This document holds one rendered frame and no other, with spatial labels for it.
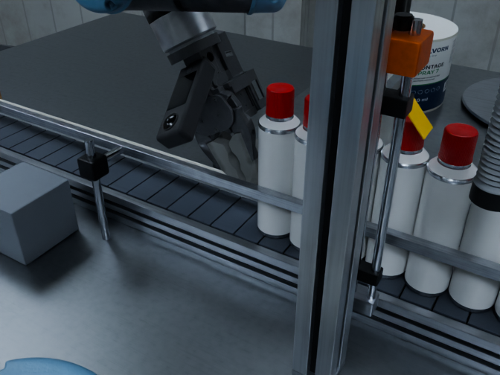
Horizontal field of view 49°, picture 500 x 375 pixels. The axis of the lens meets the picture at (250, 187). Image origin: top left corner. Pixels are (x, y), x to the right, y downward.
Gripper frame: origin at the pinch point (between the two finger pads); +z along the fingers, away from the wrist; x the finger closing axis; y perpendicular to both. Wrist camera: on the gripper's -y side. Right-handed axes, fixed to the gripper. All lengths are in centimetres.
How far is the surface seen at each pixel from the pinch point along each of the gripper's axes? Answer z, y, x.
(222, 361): 13.0, -18.9, -1.5
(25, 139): -18.5, -0.1, 43.1
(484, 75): 13, 74, -11
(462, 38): 31, 234, 38
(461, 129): -0.7, 0.5, -28.8
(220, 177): -3.5, -3.5, 0.6
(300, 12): -15, 201, 98
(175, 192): -1.9, 0.3, 14.2
